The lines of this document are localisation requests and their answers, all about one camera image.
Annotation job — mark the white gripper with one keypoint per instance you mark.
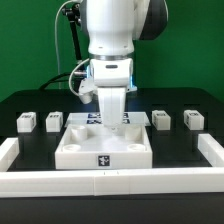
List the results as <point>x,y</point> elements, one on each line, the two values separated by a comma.
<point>112,79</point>

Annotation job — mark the white square table top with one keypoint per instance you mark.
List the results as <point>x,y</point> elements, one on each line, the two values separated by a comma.
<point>94,147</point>

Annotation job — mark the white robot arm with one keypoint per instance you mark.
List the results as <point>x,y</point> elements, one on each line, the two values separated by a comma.
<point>112,26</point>

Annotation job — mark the white sheet with tags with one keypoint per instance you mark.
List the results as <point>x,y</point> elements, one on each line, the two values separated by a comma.
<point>137,118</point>

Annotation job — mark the white U-shaped fence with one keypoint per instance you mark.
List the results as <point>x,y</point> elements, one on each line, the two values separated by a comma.
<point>96,183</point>

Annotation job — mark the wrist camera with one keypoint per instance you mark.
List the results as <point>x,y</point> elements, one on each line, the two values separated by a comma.
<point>87,90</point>

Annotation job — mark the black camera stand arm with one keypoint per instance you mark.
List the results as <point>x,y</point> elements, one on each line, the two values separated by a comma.
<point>73,15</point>

